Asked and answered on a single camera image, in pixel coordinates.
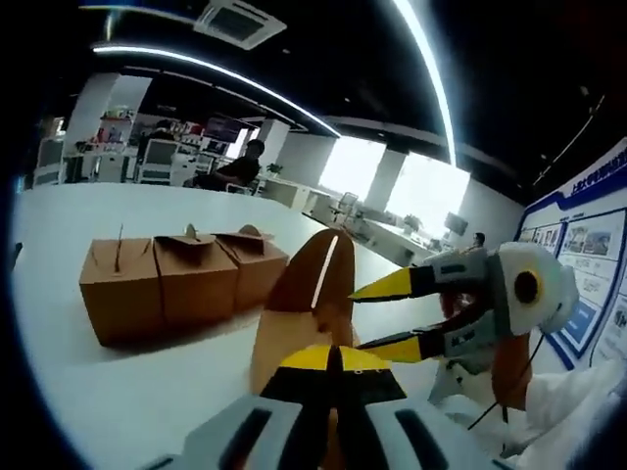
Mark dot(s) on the curved ceiling light strip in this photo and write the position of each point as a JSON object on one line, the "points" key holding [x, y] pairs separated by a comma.
{"points": [[220, 73]]}

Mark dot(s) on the blue white wall poster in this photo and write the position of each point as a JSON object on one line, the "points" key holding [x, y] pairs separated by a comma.
{"points": [[583, 254]]}

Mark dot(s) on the person's white shirt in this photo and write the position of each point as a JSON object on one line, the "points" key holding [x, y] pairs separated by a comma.
{"points": [[563, 421]]}

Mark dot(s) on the small potted plant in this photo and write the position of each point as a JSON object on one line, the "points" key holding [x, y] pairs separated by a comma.
{"points": [[274, 169]]}

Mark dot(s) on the purple display screen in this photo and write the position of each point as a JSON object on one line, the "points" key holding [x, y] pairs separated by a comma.
{"points": [[223, 128]]}

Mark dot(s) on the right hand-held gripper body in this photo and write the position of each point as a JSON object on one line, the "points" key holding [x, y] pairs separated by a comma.
{"points": [[534, 289]]}

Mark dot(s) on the distant office chair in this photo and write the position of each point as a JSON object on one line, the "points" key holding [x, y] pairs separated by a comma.
{"points": [[345, 208]]}

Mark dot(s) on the white mesh office chair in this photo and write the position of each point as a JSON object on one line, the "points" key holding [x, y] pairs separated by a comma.
{"points": [[49, 161], [159, 161]]}

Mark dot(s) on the dark desk monitor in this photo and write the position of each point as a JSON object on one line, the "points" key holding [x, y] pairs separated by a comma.
{"points": [[456, 222]]}

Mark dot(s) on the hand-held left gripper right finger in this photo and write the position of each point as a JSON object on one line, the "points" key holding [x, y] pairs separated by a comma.
{"points": [[392, 431]]}

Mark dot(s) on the ceiling air conditioner vent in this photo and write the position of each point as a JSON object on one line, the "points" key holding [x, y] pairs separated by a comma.
{"points": [[240, 22]]}

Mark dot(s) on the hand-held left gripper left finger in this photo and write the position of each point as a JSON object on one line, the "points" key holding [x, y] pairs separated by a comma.
{"points": [[255, 431]]}

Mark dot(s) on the brown paper box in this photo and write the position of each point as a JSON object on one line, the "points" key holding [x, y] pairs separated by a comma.
{"points": [[198, 289], [122, 303], [294, 343], [259, 274]]}

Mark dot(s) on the long curved ceiling light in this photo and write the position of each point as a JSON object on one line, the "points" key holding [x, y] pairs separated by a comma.
{"points": [[436, 83]]}

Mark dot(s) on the person's right hand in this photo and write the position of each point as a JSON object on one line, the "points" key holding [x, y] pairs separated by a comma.
{"points": [[454, 303]]}

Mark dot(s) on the shelf with colorful items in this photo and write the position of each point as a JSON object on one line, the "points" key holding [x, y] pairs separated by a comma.
{"points": [[115, 129]]}

